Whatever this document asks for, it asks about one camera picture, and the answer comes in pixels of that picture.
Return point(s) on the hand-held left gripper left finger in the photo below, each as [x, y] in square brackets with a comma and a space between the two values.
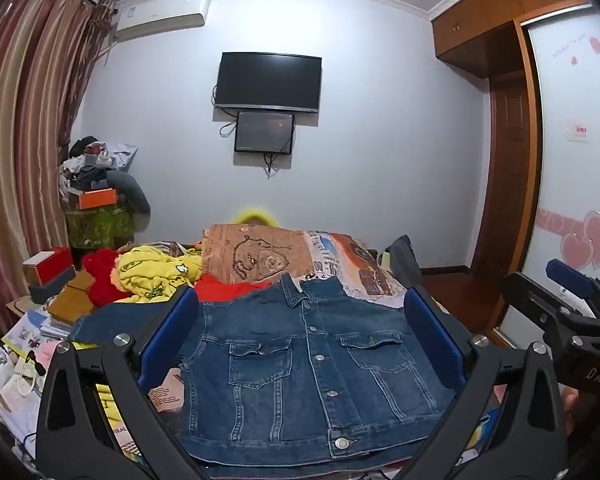
[172, 332]

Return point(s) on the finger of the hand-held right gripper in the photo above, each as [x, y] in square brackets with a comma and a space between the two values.
[570, 277]
[527, 295]

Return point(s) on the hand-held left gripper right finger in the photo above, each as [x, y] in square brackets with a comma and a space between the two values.
[432, 335]

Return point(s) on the blue denim jacket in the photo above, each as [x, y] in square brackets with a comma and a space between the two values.
[305, 360]

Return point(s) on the pile of clothes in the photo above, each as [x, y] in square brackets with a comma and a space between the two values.
[85, 160]

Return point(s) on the person's right hand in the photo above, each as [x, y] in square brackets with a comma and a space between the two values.
[571, 407]

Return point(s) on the pink heart stickers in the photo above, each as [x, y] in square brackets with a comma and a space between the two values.
[590, 242]

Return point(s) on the yellow duck print blanket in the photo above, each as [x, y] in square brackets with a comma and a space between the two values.
[150, 272]

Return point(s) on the red cloth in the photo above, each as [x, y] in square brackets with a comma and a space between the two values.
[225, 290]

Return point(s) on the dark jacket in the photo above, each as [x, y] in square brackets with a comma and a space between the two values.
[405, 260]

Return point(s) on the red plush toy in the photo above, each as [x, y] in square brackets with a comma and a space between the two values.
[100, 280]

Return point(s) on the brown cardboard box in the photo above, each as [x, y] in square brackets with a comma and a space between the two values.
[72, 300]

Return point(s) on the brown printed cushion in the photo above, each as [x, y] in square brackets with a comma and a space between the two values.
[260, 255]

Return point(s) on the wooden door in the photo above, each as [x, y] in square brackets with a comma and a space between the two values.
[505, 175]

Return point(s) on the dark grey box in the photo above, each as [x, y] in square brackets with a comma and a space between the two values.
[55, 285]

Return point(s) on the green patterned bag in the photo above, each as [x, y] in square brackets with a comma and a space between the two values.
[97, 227]

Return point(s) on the pile of books and papers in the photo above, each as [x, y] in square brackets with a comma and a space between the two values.
[35, 330]

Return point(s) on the red box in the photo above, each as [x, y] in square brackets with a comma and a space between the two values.
[50, 264]

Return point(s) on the grey pillow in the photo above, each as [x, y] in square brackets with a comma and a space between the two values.
[130, 187]

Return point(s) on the orange box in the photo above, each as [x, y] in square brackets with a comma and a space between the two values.
[97, 198]

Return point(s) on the wooden wardrobe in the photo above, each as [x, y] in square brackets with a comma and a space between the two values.
[555, 110]

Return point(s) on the pile of white packets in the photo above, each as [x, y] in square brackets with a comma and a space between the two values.
[5, 385]

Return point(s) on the small black monitor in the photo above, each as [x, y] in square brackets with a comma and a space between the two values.
[264, 131]

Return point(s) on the striped red curtain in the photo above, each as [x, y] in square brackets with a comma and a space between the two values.
[25, 135]

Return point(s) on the white air conditioner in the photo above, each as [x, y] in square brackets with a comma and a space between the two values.
[160, 16]

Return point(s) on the white wall switch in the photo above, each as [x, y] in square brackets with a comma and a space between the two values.
[579, 132]

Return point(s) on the black wall television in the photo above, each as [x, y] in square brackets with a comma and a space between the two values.
[269, 81]

